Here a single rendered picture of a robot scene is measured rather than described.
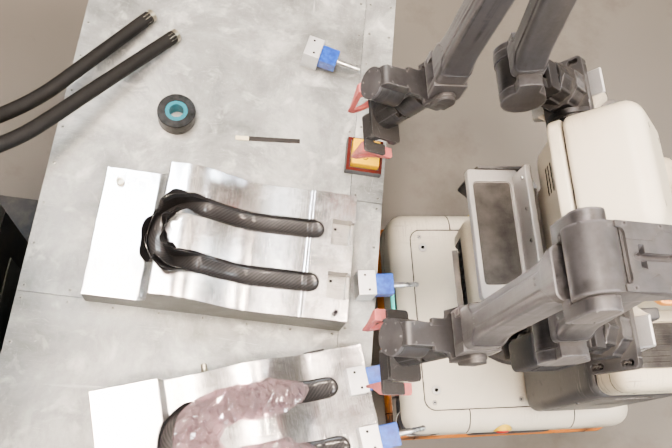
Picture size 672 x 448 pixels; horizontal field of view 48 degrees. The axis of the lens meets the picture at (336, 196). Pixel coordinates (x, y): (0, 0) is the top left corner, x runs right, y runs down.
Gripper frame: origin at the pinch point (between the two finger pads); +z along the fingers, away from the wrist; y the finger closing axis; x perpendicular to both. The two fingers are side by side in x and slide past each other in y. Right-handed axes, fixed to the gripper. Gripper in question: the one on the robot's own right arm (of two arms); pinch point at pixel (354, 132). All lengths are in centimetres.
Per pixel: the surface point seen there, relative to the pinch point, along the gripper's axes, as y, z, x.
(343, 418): 52, 14, 4
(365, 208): 8.4, 15.0, 13.9
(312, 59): -25.3, 16.2, 2.5
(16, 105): -9, 39, -53
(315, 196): 9.2, 12.5, -1.0
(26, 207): -20, 125, -29
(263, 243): 18.8, 17.8, -10.1
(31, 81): -64, 127, -30
